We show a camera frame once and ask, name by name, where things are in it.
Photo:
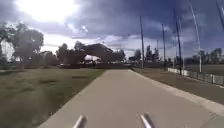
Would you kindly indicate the dark-roofed open shelter building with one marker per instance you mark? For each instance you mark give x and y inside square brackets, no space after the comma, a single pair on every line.
[98,50]

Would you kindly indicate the grey concrete path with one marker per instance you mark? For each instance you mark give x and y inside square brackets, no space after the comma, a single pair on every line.
[116,96]

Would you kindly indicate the row of tall poles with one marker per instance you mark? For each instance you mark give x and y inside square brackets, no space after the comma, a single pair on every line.
[142,40]

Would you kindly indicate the row of distant trees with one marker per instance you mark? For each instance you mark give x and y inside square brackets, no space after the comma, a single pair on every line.
[150,55]

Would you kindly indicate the grass strip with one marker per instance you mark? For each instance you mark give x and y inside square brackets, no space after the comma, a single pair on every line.
[173,81]

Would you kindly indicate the robot's own part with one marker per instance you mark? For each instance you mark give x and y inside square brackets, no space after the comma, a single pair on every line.
[145,121]
[79,122]

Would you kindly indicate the wide grass field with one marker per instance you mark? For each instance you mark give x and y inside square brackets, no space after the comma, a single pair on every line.
[33,96]

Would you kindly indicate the large dark tree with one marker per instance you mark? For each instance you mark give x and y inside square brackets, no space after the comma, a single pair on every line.
[26,43]

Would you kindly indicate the low white fence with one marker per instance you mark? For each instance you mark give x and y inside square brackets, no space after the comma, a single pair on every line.
[208,78]

